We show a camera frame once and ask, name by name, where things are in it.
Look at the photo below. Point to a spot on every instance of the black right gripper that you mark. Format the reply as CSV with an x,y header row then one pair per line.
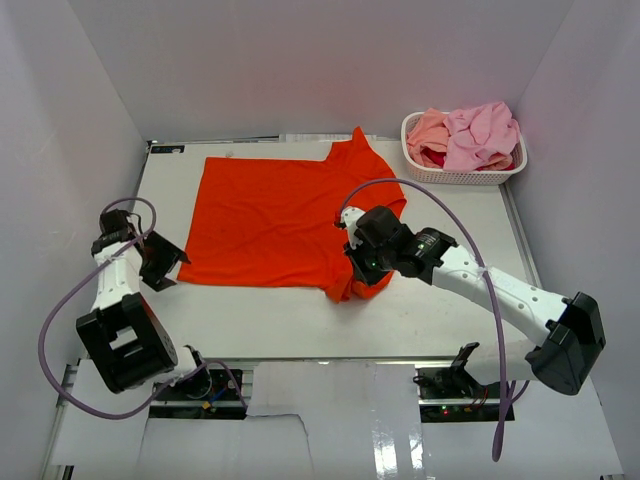
x,y
354,257

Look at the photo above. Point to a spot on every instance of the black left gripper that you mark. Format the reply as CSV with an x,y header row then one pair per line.
x,y
170,255

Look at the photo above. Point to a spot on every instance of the orange t shirt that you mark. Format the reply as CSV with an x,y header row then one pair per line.
x,y
271,222

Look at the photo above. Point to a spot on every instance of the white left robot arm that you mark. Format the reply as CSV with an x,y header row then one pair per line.
x,y
121,333

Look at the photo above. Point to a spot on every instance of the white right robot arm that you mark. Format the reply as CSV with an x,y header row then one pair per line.
x,y
567,333

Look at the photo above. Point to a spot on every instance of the magenta t shirt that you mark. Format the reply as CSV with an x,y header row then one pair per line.
x,y
433,159

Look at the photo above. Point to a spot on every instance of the black table label sticker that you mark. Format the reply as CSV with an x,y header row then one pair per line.
x,y
169,149

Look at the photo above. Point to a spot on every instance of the peach t shirt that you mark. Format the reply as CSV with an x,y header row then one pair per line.
x,y
430,133

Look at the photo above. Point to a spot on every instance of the light pink t shirt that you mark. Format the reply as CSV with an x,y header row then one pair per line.
x,y
481,139

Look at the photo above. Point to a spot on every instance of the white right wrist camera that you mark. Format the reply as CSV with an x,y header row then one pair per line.
x,y
347,220

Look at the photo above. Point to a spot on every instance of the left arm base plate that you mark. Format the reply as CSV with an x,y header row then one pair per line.
x,y
215,399

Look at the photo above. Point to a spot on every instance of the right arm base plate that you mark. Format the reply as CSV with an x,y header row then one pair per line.
x,y
450,395

